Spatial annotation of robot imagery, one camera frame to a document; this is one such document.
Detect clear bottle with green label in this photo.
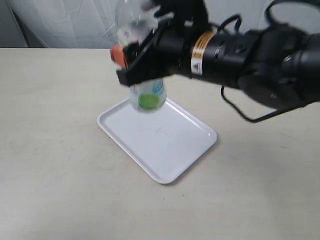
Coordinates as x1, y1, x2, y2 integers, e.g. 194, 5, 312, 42
115, 0, 167, 112

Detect white plastic tray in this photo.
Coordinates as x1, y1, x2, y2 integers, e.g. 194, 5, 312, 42
97, 98, 218, 185

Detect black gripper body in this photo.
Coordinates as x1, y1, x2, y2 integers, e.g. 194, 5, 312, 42
116, 19, 198, 87

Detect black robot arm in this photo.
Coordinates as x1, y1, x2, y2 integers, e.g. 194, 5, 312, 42
110, 21, 320, 109

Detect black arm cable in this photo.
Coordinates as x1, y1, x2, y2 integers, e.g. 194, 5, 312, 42
214, 0, 320, 123

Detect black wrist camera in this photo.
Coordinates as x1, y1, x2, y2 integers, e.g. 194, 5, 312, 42
141, 0, 209, 27

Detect white backdrop curtain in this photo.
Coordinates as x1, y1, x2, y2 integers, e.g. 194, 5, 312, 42
0, 0, 320, 50

